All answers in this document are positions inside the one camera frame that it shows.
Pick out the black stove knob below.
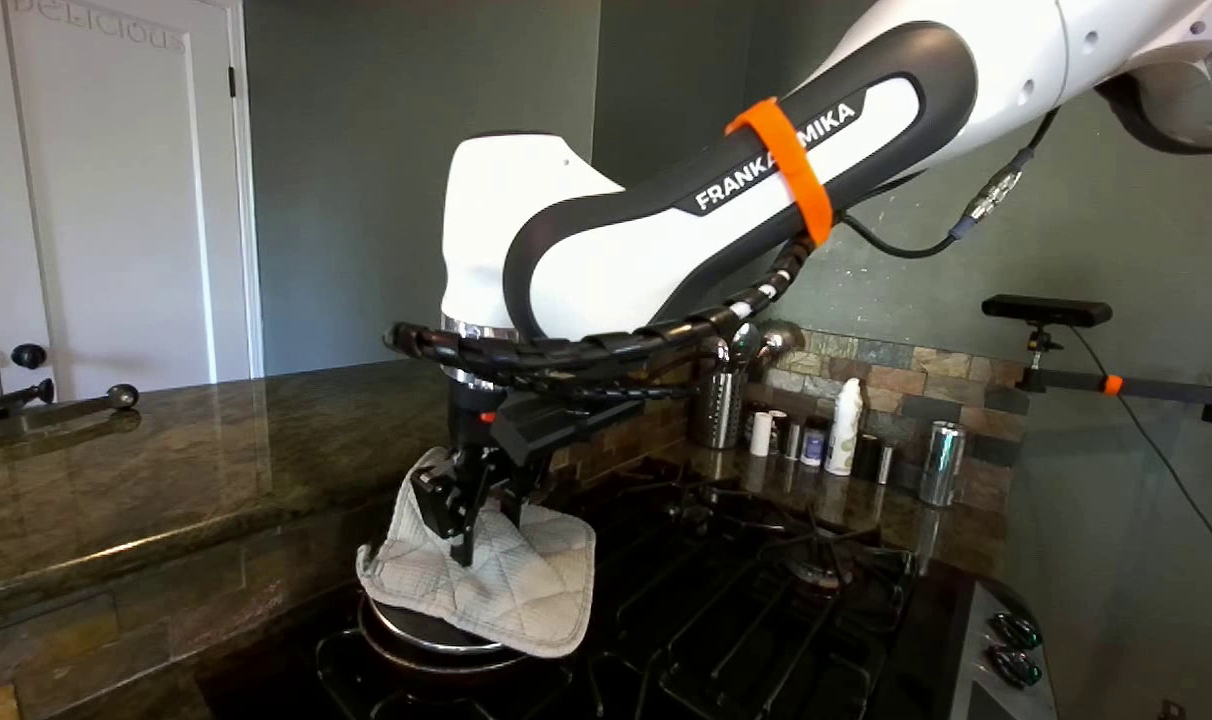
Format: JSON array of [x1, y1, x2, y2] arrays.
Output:
[[982, 647, 1038, 689], [987, 613, 1042, 647]]

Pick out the white door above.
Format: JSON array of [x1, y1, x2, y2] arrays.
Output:
[[0, 0, 265, 401]]

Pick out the steel ice cream scoop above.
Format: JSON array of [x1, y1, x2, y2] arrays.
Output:
[[24, 384, 141, 424]]

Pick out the dark small jar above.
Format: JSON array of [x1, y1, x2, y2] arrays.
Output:
[[852, 431, 896, 485]]

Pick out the black gas stove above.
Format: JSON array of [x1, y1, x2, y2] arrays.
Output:
[[199, 456, 977, 720]]

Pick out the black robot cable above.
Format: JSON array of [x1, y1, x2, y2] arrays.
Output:
[[389, 108, 1063, 396]]

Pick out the silver metal can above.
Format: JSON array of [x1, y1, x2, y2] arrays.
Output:
[[920, 419, 966, 509]]

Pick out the orange strap on arm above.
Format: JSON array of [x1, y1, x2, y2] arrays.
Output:
[[724, 92, 840, 252]]

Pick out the white squeeze bottle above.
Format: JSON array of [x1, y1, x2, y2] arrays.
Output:
[[824, 375, 862, 476]]

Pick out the black frying pan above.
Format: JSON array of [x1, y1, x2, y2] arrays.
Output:
[[355, 591, 536, 675]]

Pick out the steel kettle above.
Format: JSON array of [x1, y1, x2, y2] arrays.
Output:
[[690, 320, 803, 453]]

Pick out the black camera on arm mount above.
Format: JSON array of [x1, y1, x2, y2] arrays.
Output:
[[980, 293, 1212, 431]]

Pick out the white spice shaker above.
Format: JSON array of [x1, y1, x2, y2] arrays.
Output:
[[747, 407, 789, 461]]

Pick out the grey quilted pot holder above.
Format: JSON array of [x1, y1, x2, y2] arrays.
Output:
[[355, 447, 595, 661]]

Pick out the black door knob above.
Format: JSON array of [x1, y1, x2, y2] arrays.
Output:
[[10, 343, 46, 371]]

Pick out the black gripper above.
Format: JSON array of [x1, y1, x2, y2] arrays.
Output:
[[411, 384, 550, 567]]

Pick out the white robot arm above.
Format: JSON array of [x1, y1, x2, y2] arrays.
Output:
[[391, 0, 1212, 563]]

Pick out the black utensil on counter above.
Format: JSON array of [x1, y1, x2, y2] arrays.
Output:
[[0, 381, 56, 419]]

